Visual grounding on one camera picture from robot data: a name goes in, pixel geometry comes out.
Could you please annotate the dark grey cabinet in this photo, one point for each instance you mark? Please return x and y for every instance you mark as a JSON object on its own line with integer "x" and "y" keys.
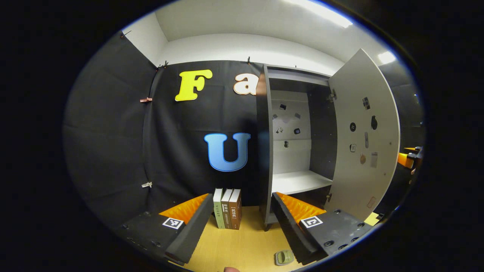
{"x": 264, "y": 151}

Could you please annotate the small ceiling light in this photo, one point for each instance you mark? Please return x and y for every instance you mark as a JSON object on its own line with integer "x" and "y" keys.
{"x": 386, "y": 57}

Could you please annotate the beige cabinet door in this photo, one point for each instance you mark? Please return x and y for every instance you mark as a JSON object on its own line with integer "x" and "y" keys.
{"x": 351, "y": 189}

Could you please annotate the long ceiling light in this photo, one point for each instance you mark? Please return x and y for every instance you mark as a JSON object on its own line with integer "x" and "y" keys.
{"x": 325, "y": 13}

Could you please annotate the green spine book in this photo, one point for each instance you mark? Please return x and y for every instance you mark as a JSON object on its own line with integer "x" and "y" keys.
{"x": 218, "y": 215}

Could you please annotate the dark brown spine book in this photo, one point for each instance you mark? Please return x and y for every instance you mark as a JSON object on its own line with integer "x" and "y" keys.
{"x": 226, "y": 217}

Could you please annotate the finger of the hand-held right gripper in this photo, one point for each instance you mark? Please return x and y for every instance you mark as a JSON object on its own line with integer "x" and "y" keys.
{"x": 405, "y": 160}
{"x": 416, "y": 151}

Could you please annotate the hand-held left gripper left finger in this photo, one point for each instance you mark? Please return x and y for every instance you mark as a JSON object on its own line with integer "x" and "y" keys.
{"x": 193, "y": 234}

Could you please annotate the green coaster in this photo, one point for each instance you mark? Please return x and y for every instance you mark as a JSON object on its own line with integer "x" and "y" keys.
{"x": 284, "y": 257}

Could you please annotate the white clip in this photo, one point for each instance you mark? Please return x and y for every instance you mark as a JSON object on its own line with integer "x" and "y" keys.
{"x": 146, "y": 184}

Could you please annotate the black backdrop cloth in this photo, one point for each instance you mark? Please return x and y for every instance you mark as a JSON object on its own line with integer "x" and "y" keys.
{"x": 113, "y": 132}

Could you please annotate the white cabinet shelf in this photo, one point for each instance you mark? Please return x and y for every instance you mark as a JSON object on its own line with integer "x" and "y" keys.
{"x": 298, "y": 182}

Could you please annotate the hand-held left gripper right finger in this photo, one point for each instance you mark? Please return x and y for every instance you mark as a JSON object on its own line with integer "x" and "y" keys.
{"x": 289, "y": 230}

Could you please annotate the pink clip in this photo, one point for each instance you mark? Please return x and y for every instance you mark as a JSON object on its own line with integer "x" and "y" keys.
{"x": 146, "y": 99}

